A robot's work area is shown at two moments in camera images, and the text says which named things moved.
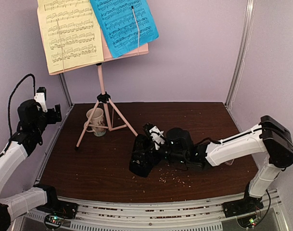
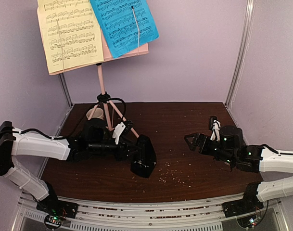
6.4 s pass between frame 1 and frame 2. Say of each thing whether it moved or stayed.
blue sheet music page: stayed
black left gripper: moved
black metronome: stayed
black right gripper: moved
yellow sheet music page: stayed
